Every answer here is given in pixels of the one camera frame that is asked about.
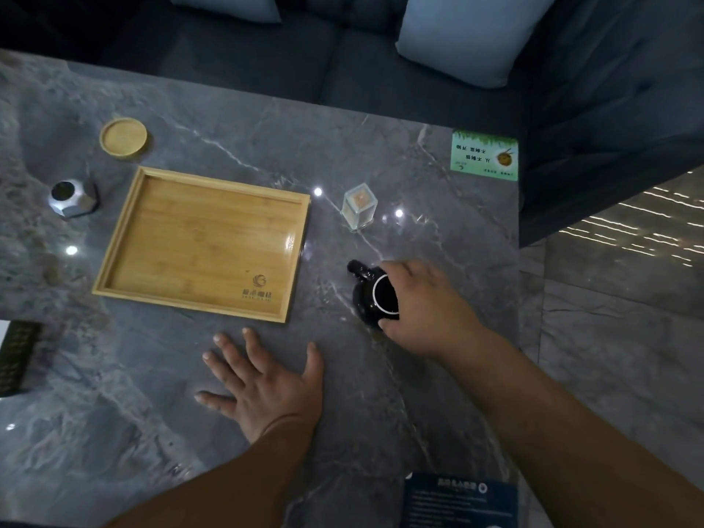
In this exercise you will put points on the person's right forearm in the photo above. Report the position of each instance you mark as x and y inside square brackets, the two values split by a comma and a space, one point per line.
[555, 439]

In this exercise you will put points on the dark grey sofa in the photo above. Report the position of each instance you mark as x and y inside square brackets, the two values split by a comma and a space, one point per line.
[341, 71]

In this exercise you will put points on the person's right hand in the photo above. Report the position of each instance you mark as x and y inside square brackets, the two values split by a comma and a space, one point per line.
[432, 310]

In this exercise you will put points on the large light blue cushion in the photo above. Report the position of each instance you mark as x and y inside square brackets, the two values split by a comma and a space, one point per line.
[473, 35]

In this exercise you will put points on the dark blue printed card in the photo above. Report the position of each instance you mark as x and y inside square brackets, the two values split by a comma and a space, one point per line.
[461, 501]

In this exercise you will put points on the black remote control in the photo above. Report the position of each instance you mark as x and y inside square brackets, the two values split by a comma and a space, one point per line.
[17, 358]

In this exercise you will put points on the round bamboo coaster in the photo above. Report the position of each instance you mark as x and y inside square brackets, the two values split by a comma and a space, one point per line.
[123, 137]

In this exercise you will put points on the clear plastic toothpick holder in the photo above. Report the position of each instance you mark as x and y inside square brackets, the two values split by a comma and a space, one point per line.
[359, 207]

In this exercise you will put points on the rectangular bamboo tray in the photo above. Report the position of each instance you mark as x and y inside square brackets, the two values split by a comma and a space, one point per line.
[206, 241]

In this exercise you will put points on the person's left hand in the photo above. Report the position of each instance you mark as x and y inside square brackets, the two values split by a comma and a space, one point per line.
[272, 393]

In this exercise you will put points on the person's left forearm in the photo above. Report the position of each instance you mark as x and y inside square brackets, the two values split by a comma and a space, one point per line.
[231, 483]

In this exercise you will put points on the person's right thumb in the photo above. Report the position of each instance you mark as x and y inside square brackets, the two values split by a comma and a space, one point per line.
[389, 324]

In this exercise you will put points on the person's left middle finger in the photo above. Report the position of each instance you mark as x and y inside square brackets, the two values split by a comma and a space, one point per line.
[230, 350]

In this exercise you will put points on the black teapot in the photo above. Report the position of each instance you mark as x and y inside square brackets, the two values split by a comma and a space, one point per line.
[364, 303]

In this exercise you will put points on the green printed table sticker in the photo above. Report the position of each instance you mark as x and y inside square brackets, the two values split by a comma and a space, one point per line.
[484, 155]

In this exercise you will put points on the small light blue cushion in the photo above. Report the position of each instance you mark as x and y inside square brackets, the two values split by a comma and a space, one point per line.
[228, 5]

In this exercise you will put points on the person's left thumb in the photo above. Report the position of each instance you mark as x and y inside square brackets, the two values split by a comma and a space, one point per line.
[314, 362]

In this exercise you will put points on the person's left little finger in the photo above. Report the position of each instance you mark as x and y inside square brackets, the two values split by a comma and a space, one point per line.
[214, 401]

